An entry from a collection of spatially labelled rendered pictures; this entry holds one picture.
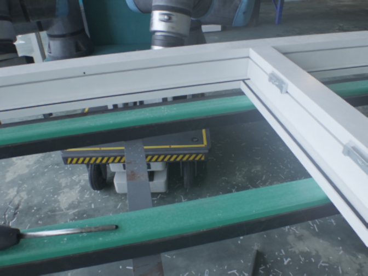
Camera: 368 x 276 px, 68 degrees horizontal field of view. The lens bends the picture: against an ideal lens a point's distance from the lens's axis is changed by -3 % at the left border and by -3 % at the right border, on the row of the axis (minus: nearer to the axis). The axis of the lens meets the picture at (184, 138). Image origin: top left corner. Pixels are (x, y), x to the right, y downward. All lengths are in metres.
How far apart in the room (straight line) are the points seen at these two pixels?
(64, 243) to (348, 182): 0.31
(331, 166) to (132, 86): 0.35
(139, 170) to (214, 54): 0.25
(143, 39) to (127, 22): 0.10
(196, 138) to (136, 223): 1.03
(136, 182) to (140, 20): 0.95
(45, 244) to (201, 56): 0.38
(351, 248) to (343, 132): 1.14
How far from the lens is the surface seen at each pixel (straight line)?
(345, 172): 0.36
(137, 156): 0.45
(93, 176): 1.47
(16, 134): 0.51
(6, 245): 0.33
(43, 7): 0.90
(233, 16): 1.03
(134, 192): 0.40
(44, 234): 0.32
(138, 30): 1.29
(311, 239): 1.42
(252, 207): 0.33
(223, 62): 0.54
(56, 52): 1.22
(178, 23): 0.64
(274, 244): 1.36
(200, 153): 1.24
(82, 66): 0.52
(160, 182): 1.39
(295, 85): 0.42
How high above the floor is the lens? 1.11
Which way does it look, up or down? 37 degrees down
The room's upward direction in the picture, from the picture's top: 2 degrees counter-clockwise
